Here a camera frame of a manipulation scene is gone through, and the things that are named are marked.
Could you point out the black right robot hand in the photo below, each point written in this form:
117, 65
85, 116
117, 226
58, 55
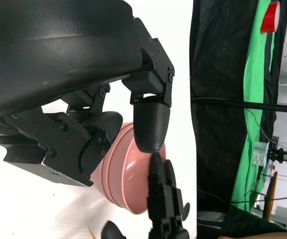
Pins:
165, 204

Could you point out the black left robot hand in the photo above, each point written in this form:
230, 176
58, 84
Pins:
46, 62

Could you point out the black cloth backdrop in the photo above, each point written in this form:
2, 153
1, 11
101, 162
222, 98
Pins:
218, 149

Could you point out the thin orange wood sliver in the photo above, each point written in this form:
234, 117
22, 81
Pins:
92, 232

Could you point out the brown wooden board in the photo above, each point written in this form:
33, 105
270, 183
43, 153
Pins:
270, 196

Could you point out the black stand pole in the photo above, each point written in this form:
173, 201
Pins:
257, 104

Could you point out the green cloth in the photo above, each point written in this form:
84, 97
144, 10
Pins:
255, 87

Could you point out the red cup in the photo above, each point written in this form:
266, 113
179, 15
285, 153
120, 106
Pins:
270, 18

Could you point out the metal camera rig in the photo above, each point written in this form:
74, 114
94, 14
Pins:
282, 156

